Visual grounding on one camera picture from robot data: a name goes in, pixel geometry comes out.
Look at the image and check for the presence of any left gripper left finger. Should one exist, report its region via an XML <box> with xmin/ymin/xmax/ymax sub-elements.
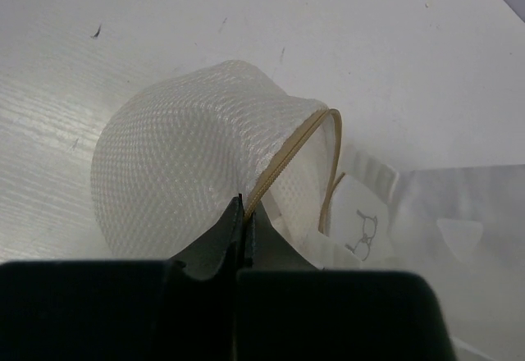
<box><xmin>1</xmin><ymin>197</ymin><xmax>244</xmax><ymax>360</ymax></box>

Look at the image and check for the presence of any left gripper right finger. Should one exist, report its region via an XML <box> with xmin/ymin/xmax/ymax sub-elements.
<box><xmin>237</xmin><ymin>208</ymin><xmax>455</xmax><ymax>360</ymax></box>

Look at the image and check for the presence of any round mesh laundry bag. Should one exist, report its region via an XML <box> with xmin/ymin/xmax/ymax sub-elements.
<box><xmin>89</xmin><ymin>59</ymin><xmax>401</xmax><ymax>272</ymax></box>

